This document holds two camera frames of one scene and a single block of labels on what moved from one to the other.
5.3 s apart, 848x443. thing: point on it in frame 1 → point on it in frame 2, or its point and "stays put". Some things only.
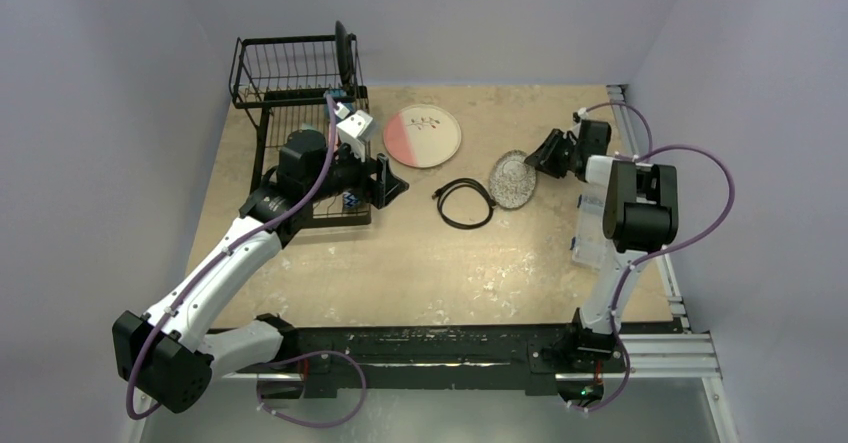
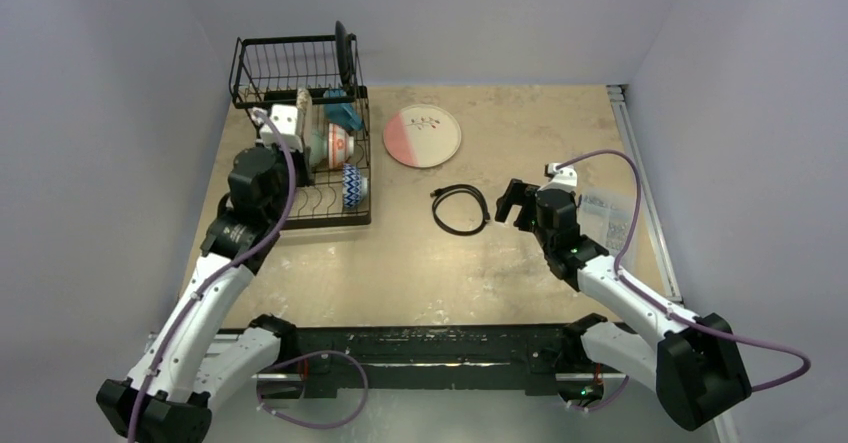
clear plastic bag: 591,242 stays put
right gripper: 559,152 → 524,207
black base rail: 448,357 stays put
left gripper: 377,193 → 300,157
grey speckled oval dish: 512,181 → 304,116
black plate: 344,57 stays put
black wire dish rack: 291,82 stays put
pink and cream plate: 422,136 stays put
